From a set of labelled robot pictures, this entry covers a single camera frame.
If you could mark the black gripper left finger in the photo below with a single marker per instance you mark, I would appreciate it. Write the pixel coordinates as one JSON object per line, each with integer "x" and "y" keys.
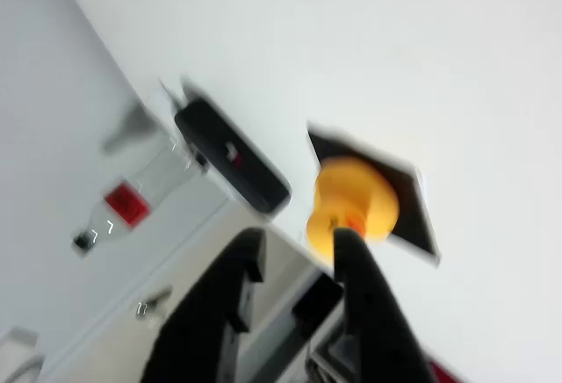
{"x": 197, "y": 334}

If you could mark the yellow rubber duck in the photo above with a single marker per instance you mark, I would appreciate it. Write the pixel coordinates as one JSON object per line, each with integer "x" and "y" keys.
{"x": 351, "y": 194}

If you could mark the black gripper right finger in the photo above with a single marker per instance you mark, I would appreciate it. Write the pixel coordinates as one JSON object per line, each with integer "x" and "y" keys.
{"x": 377, "y": 339}

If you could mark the black rectangular device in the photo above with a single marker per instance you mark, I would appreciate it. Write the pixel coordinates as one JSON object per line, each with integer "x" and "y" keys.
{"x": 228, "y": 154}

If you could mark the small silver metal clip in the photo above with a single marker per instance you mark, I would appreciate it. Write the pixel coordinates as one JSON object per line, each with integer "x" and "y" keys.
{"x": 151, "y": 306}

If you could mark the clear bottle red label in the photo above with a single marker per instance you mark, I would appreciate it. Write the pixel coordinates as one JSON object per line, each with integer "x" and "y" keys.
{"x": 127, "y": 203}

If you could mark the black square card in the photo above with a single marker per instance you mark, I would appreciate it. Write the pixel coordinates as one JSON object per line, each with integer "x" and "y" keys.
{"x": 412, "y": 216}

